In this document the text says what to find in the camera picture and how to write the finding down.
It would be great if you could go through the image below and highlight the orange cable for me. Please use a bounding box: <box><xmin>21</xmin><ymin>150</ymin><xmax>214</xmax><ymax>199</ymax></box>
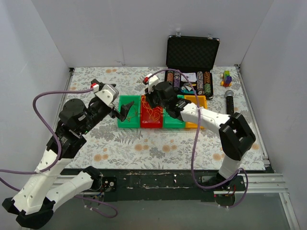
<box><xmin>124</xmin><ymin>105</ymin><xmax>140</xmax><ymax>122</ymax></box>

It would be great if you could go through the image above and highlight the yellow cable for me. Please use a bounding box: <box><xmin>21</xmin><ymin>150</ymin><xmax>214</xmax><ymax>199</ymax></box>
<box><xmin>141</xmin><ymin>97</ymin><xmax>163</xmax><ymax>123</ymax></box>

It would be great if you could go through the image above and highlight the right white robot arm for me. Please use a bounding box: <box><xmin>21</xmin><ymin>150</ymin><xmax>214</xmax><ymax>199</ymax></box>
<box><xmin>143</xmin><ymin>76</ymin><xmax>256</xmax><ymax>191</ymax></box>

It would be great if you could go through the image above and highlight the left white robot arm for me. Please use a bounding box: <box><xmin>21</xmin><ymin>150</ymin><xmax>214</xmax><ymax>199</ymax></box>
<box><xmin>2</xmin><ymin>97</ymin><xmax>133</xmax><ymax>230</ymax></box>

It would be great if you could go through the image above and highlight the left green plastic bin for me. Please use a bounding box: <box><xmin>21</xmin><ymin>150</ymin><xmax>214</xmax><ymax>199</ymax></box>
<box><xmin>118</xmin><ymin>95</ymin><xmax>141</xmax><ymax>128</ymax></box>

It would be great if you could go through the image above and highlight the green plastic bin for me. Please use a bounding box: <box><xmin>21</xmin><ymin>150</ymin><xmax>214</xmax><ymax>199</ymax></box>
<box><xmin>163</xmin><ymin>109</ymin><xmax>185</xmax><ymax>129</ymax></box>
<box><xmin>118</xmin><ymin>95</ymin><xmax>141</xmax><ymax>128</ymax></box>

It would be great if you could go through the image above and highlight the red plastic bin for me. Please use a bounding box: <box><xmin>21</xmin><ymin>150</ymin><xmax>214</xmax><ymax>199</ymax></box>
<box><xmin>140</xmin><ymin>95</ymin><xmax>164</xmax><ymax>129</ymax></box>

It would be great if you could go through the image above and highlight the right green plastic bin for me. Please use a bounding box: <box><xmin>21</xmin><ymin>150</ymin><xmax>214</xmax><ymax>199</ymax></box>
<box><xmin>163</xmin><ymin>109</ymin><xmax>185</xmax><ymax>129</ymax></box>

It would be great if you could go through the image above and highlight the yellow plastic bin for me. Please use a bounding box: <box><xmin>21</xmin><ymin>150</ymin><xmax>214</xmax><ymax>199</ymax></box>
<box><xmin>184</xmin><ymin>95</ymin><xmax>208</xmax><ymax>129</ymax></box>

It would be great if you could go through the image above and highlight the black poker chip case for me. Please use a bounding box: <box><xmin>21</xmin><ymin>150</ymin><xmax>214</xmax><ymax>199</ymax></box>
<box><xmin>166</xmin><ymin>35</ymin><xmax>220</xmax><ymax>100</ymax></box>

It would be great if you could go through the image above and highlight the colourful toy block car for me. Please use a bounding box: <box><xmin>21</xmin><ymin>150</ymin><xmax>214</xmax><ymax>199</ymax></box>
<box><xmin>220</xmin><ymin>70</ymin><xmax>232</xmax><ymax>87</ymax></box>

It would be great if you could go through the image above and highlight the black microphone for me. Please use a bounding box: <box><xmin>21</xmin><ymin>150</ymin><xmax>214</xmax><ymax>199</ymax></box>
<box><xmin>224</xmin><ymin>90</ymin><xmax>234</xmax><ymax>115</ymax></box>

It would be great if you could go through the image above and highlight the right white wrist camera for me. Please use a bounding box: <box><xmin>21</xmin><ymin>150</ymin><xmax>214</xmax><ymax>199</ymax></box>
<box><xmin>143</xmin><ymin>73</ymin><xmax>159</xmax><ymax>94</ymax></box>

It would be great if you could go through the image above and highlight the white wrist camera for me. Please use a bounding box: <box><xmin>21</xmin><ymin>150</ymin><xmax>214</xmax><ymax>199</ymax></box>
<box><xmin>91</xmin><ymin>79</ymin><xmax>119</xmax><ymax>109</ymax></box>
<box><xmin>143</xmin><ymin>73</ymin><xmax>159</xmax><ymax>94</ymax></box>

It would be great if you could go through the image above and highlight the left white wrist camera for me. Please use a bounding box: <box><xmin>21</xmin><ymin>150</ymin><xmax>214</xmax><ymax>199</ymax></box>
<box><xmin>91</xmin><ymin>79</ymin><xmax>119</xmax><ymax>109</ymax></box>

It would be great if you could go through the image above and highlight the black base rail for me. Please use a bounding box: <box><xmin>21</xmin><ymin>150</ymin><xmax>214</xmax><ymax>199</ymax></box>
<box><xmin>92</xmin><ymin>170</ymin><xmax>245</xmax><ymax>202</ymax></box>

